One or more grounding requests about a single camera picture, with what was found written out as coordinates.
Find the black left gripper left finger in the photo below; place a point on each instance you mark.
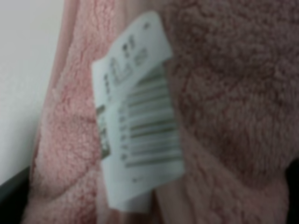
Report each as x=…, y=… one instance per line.
x=14, y=197

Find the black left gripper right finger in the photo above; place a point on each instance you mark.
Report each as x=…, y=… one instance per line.
x=292, y=175

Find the pink fluffy towel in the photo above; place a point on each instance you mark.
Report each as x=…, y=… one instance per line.
x=234, y=82

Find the white towel care label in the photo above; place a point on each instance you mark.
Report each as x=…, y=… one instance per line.
x=139, y=137

